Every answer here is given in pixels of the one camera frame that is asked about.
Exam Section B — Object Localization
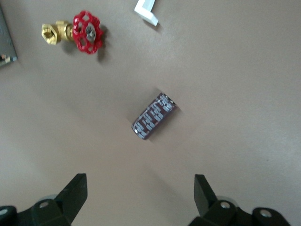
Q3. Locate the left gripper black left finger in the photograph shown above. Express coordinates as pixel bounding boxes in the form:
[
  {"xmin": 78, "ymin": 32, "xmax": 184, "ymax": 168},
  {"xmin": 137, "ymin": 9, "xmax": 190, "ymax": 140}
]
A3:
[{"xmin": 32, "ymin": 173, "xmax": 88, "ymax": 226}]

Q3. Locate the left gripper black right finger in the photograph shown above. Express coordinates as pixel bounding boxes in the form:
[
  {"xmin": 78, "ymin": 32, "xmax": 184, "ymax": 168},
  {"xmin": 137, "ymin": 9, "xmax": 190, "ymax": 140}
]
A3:
[{"xmin": 189, "ymin": 174, "xmax": 252, "ymax": 226}]

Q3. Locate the dark brown electrolytic capacitor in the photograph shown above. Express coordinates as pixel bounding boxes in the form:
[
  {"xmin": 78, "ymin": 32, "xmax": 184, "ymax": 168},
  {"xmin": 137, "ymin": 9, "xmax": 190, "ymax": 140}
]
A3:
[{"xmin": 131, "ymin": 92, "xmax": 181, "ymax": 141}]

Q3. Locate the brown table mat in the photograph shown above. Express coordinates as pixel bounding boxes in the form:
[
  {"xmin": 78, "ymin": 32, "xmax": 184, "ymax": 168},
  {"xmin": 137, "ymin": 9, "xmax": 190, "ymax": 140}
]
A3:
[{"xmin": 0, "ymin": 0, "xmax": 301, "ymax": 226}]

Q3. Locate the metal mesh power supply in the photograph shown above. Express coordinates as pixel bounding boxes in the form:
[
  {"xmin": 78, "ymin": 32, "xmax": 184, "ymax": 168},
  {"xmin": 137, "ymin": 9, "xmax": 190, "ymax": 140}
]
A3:
[{"xmin": 0, "ymin": 4, "xmax": 18, "ymax": 69}]

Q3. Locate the white curved pipe clamp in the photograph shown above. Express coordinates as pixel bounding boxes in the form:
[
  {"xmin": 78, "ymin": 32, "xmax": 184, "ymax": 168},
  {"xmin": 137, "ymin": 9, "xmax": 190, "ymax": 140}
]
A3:
[{"xmin": 134, "ymin": 0, "xmax": 159, "ymax": 26}]

